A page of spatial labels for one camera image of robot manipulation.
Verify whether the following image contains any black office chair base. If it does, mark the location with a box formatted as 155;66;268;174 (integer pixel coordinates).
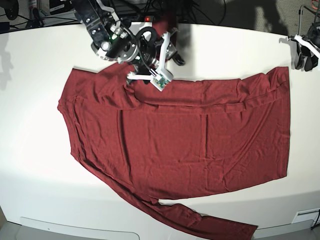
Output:
0;0;19;21

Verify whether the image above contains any black power strip red switch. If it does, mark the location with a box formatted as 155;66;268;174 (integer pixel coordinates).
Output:
120;15;155;23

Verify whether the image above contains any white metal rack frame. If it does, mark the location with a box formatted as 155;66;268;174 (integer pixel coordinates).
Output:
297;4;320;38

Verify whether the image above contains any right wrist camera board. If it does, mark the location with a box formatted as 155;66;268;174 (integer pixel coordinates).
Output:
150;72;173;92

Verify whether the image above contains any dark red long-sleeve shirt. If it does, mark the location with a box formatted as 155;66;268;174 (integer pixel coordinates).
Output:
56;13;292;240

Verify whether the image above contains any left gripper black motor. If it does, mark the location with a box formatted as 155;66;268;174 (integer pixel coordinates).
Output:
288;22;320;72

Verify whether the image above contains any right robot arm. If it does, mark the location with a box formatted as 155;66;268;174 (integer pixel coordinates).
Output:
71;0;185;91

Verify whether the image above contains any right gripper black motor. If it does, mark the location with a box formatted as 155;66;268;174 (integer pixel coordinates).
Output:
126;26;186;85

